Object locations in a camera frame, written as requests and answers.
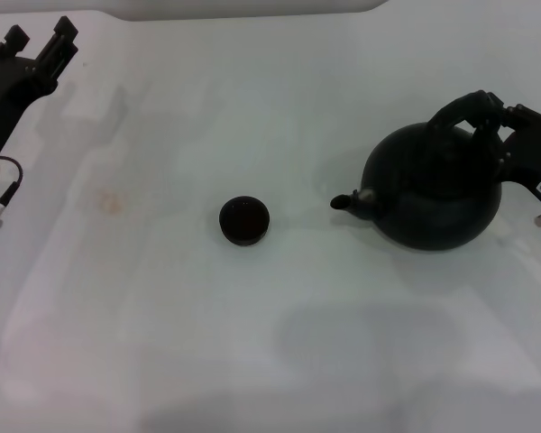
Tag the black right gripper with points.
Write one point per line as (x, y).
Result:
(534, 149)

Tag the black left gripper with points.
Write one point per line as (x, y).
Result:
(6, 90)

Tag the black round teapot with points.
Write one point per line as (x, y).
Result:
(433, 203)

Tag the small black teacup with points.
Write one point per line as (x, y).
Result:
(244, 221)

